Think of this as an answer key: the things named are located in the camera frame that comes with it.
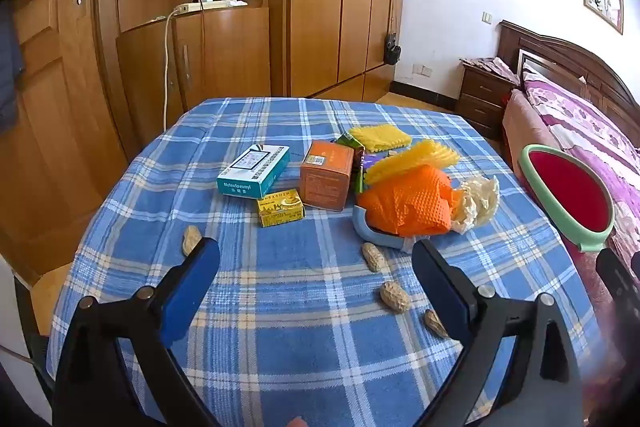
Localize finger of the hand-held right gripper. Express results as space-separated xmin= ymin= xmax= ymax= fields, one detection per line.
xmin=596 ymin=248 xmax=640 ymax=308

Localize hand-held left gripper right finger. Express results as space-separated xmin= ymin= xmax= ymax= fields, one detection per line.
xmin=411 ymin=238 xmax=583 ymax=427

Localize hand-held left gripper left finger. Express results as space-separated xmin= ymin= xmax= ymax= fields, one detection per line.
xmin=54 ymin=237 xmax=223 ymax=427

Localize red bucket with green rim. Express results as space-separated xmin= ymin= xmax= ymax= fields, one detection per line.
xmin=517 ymin=144 xmax=616 ymax=253

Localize orange foam net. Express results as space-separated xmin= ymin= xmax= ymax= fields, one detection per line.
xmin=359 ymin=164 xmax=463 ymax=238

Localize white paper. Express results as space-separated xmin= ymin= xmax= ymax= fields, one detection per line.
xmin=450 ymin=175 xmax=501 ymax=235

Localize blue grey plastic holder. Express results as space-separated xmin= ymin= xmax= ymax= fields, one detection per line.
xmin=352 ymin=204 xmax=418 ymax=250

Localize small yellow box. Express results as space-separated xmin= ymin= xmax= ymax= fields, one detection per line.
xmin=257 ymin=189 xmax=306 ymax=228

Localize yellow foam net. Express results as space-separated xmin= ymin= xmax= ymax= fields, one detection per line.
xmin=348 ymin=123 xmax=412 ymax=154
xmin=365 ymin=138 xmax=460 ymax=185

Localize teal and white medicine box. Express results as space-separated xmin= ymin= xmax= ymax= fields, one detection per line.
xmin=216 ymin=144 xmax=291 ymax=198

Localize purple wrapper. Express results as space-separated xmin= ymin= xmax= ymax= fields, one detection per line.
xmin=362 ymin=150 xmax=401 ymax=170

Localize orange cardboard box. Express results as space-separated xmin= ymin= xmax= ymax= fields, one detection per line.
xmin=300 ymin=140 xmax=356 ymax=212

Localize green snack wrapper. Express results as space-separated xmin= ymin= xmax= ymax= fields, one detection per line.
xmin=334 ymin=132 xmax=368 ymax=195

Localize peanut in shell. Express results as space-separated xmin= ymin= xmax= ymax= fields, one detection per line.
xmin=181 ymin=225 xmax=202 ymax=257
xmin=361 ymin=242 xmax=385 ymax=273
xmin=424 ymin=309 xmax=450 ymax=339
xmin=379 ymin=281 xmax=411 ymax=314

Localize blue plaid tablecloth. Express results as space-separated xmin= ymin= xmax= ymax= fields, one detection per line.
xmin=46 ymin=97 xmax=608 ymax=427

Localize bed with purple floral bedding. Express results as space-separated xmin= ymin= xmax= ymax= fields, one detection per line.
xmin=520 ymin=69 xmax=640 ymax=268

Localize dark wooden nightstand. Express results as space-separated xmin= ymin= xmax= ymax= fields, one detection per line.
xmin=457 ymin=63 xmax=516 ymax=140

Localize silver framed board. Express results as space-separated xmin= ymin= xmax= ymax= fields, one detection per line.
xmin=516 ymin=48 xmax=541 ymax=80

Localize dark wooden headboard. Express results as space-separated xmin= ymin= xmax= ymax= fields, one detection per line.
xmin=498 ymin=20 xmax=640 ymax=132

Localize wooden door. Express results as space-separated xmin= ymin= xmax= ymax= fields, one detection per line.
xmin=0 ymin=0 xmax=131 ymax=288

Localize folded pink clothes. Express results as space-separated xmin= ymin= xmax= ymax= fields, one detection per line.
xmin=460 ymin=56 xmax=521 ymax=85

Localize wooden shelf cabinet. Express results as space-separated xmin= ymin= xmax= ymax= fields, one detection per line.
xmin=95 ymin=0 xmax=273 ymax=148

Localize dark blue jacket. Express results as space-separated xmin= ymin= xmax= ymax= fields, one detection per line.
xmin=0 ymin=0 xmax=58 ymax=132

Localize white power strip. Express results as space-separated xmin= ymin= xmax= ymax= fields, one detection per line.
xmin=173 ymin=0 xmax=248 ymax=14

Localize wooden wardrobe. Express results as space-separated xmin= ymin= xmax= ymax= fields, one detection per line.
xmin=287 ymin=0 xmax=408 ymax=100

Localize white power cable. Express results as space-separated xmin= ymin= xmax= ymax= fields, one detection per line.
xmin=162 ymin=9 xmax=177 ymax=128

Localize black hanging camera bag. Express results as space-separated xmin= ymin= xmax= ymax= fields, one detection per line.
xmin=382 ymin=0 xmax=403 ymax=66

